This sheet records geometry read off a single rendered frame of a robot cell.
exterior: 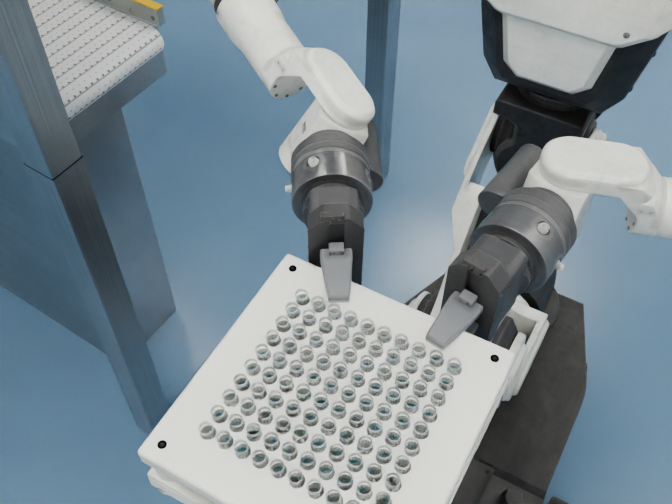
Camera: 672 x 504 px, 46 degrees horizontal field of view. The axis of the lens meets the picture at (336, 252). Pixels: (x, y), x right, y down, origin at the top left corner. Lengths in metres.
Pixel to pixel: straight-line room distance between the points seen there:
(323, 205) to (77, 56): 0.71
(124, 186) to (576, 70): 0.98
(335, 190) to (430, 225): 1.45
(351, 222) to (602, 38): 0.41
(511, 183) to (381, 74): 1.22
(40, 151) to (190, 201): 1.17
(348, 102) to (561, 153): 0.24
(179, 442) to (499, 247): 0.34
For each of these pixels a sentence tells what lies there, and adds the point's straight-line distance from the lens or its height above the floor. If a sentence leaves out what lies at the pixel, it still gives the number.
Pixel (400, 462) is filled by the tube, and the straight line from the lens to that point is 0.68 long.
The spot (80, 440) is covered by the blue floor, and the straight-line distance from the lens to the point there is 1.95.
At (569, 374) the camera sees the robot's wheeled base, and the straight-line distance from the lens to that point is 1.82.
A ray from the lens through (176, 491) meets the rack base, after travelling 0.73.
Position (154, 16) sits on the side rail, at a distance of 1.40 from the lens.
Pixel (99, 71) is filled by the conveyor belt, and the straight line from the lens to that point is 1.35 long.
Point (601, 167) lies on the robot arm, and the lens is 0.86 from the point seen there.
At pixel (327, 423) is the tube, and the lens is 0.69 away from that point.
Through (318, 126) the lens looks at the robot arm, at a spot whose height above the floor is 1.08.
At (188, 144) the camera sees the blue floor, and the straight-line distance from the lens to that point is 2.50.
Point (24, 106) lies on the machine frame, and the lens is 1.14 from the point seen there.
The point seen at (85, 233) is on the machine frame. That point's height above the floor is 0.71.
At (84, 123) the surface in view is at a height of 0.80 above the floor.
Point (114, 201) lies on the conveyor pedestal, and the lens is 1.69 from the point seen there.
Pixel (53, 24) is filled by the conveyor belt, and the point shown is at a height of 0.89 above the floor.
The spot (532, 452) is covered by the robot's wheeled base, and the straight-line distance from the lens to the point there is 1.71.
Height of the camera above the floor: 1.68
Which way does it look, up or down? 51 degrees down
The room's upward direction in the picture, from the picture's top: straight up
